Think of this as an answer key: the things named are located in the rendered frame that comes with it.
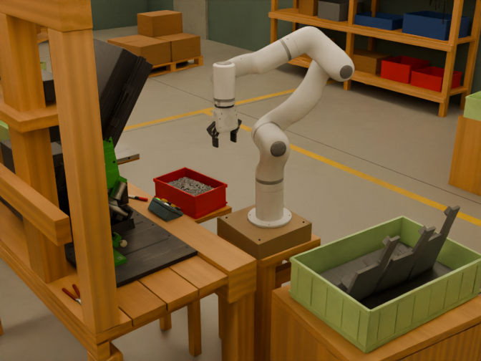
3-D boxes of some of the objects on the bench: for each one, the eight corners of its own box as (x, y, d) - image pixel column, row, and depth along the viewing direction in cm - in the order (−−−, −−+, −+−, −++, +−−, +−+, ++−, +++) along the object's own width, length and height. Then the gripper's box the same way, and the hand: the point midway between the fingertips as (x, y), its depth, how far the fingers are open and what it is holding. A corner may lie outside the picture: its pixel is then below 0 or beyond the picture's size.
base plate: (73, 172, 320) (72, 168, 320) (197, 255, 244) (197, 250, 243) (-7, 193, 296) (-8, 190, 295) (104, 294, 219) (103, 289, 218)
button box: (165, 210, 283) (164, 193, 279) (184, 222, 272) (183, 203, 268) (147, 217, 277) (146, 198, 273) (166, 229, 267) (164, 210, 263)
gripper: (235, 96, 243) (235, 137, 250) (200, 104, 233) (201, 146, 240) (247, 100, 238) (247, 142, 245) (212, 108, 228) (212, 152, 235)
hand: (224, 142), depth 242 cm, fingers open, 8 cm apart
